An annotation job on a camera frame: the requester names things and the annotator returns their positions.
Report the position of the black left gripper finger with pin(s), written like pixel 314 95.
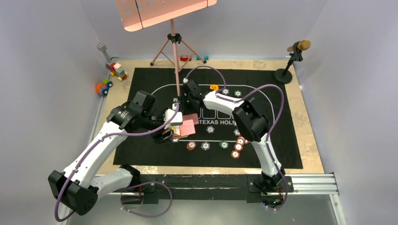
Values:
pixel 162 138
pixel 169 133

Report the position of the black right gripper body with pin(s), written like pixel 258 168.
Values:
pixel 188 99

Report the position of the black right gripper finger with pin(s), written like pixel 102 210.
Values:
pixel 195 110
pixel 184 109

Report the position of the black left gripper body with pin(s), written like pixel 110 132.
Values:
pixel 154 121

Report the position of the red-backed playing card deck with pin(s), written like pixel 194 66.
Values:
pixel 193 116

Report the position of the yellow big blind button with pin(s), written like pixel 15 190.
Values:
pixel 214 87

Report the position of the lone blue chip mid-table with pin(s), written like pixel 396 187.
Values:
pixel 210 129

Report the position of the red poker chip stack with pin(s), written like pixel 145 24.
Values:
pixel 191 145

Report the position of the blue poker chip stack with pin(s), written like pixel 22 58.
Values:
pixel 205 146

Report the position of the green chips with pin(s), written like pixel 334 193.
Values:
pixel 237 94

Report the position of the red chips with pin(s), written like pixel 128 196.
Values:
pixel 239 145

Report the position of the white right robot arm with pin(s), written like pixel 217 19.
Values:
pixel 249 114

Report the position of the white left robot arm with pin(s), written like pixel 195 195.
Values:
pixel 77 189

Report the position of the red playing card box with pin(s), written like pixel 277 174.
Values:
pixel 184 130

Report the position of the black poker table mat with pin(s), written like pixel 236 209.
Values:
pixel 161 83

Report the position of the small teal toy block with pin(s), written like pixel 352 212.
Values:
pixel 203 58

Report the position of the small red toy block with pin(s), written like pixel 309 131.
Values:
pixel 185 58

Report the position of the green poker chip stack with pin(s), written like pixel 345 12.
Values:
pixel 223 144

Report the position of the colourful toy block train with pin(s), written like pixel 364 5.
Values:
pixel 116 70

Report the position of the grey toy block tower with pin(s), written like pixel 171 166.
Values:
pixel 102 48

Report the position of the gold microphone on stand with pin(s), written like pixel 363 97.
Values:
pixel 284 76

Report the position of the pink music stand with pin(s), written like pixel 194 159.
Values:
pixel 140 14

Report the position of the aluminium mounting rail frame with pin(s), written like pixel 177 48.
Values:
pixel 219 199

